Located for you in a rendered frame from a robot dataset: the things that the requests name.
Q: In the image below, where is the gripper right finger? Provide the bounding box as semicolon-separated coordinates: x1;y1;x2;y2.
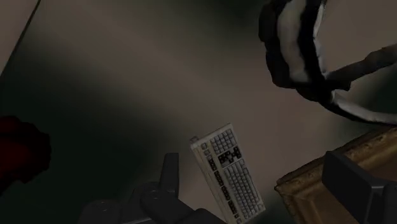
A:
321;150;397;224

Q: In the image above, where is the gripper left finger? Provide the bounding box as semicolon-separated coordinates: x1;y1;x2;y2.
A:
77;152;225;224

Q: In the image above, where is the golden brown box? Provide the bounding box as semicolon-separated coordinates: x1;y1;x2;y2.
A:
274;125;397;224

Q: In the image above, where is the white computer keyboard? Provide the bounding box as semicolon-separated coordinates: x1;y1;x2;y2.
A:
189;123;267;224

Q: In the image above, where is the dark red rounded object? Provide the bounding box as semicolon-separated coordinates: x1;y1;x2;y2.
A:
0;116;52;195

